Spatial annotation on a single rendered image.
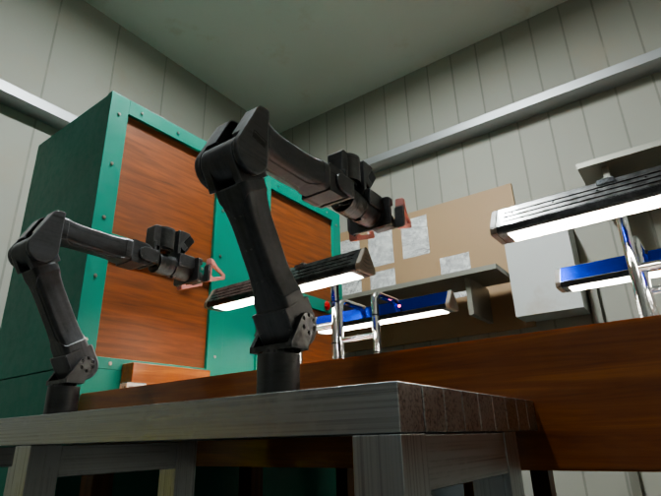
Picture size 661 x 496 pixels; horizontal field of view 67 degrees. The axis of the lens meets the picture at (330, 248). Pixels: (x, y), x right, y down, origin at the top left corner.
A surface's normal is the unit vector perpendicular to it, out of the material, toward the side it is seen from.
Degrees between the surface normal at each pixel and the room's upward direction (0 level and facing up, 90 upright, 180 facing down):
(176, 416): 90
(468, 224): 90
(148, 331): 90
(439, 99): 90
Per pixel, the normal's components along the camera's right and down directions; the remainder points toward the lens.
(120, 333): 0.80, -0.23
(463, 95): -0.58, -0.27
